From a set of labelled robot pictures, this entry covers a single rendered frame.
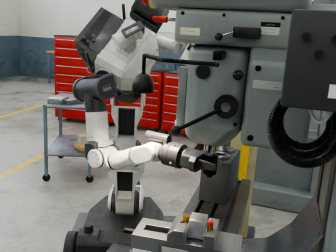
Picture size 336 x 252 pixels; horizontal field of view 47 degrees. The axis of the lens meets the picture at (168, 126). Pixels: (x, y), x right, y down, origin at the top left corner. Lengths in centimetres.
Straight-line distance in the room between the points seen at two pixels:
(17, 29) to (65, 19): 162
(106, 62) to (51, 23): 1058
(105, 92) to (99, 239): 87
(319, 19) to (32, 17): 1186
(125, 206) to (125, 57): 93
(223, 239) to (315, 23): 73
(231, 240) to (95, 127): 68
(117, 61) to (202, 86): 53
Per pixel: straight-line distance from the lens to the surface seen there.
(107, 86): 159
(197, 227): 125
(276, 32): 114
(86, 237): 212
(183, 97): 129
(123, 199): 220
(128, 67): 161
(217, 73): 118
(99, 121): 158
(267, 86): 114
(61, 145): 460
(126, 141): 200
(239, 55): 117
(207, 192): 169
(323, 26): 89
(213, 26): 115
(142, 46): 165
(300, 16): 89
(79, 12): 1171
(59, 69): 681
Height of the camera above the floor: 167
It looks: 14 degrees down
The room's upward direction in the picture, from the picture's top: 3 degrees clockwise
